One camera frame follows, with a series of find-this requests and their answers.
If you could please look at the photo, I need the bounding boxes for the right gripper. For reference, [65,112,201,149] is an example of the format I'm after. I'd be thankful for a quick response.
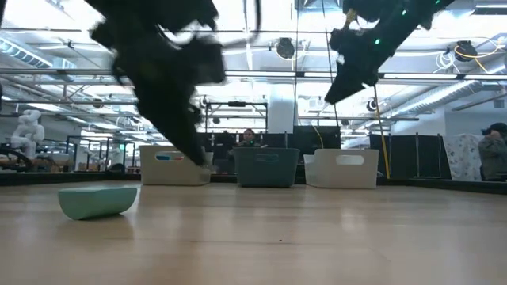
[324,21,413,105]

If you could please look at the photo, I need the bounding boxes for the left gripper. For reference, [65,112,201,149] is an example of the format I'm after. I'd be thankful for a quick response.
[114,37,227,166]

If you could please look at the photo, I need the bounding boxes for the pale turquoise small block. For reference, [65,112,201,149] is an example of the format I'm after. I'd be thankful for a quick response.
[58,186,139,221]

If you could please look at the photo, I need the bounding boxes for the light grey plastic bin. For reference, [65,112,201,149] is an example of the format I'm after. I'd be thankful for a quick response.
[139,145,213,187]

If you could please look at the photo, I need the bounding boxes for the black low partition panels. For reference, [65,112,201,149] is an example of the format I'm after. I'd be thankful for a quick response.
[197,125,342,175]

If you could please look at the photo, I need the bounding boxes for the white pillar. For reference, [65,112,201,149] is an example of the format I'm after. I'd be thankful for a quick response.
[269,83,296,134]

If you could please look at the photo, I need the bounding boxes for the person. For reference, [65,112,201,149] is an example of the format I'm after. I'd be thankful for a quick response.
[227,127,269,175]
[477,121,507,182]

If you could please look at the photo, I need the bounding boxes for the black partition with posts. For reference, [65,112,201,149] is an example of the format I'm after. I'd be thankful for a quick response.
[369,133,453,180]

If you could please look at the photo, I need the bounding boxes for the white plastic bin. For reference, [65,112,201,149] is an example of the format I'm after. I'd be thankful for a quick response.
[303,148,379,189]

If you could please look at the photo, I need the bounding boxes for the teal plastic bin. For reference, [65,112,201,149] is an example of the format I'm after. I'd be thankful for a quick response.
[233,147,301,188]

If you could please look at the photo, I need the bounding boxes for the white patterned sheet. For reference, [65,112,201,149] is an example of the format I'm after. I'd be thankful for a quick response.
[442,133,480,182]

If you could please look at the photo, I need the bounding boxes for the black hanging cable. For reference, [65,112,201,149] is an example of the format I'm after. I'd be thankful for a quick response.
[322,0,341,128]

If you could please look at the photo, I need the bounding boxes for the yellow hanging cable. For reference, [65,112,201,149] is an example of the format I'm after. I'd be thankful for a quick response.
[371,85,391,180]

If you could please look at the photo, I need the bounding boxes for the black gantry frame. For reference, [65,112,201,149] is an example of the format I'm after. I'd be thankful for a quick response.
[204,101,269,134]

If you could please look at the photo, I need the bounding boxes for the black curved hose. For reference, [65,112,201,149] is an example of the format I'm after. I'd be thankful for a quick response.
[0,142,35,173]

